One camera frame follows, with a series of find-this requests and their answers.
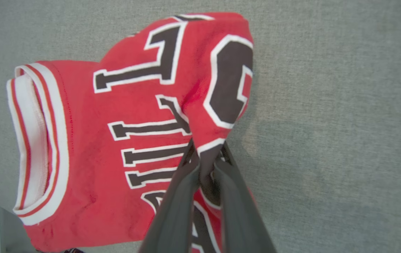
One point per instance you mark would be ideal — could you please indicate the grey fabric sofa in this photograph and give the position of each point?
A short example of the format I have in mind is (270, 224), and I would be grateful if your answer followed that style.
(327, 105)

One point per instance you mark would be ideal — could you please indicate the red basketball jersey shirt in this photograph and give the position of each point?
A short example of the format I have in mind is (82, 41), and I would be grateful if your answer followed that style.
(98, 140)

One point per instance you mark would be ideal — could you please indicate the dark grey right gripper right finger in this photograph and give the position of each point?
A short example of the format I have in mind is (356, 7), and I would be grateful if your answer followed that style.
(242, 211)

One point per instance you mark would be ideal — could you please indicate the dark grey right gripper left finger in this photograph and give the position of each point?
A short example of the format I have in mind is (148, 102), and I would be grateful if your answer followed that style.
(176, 211)

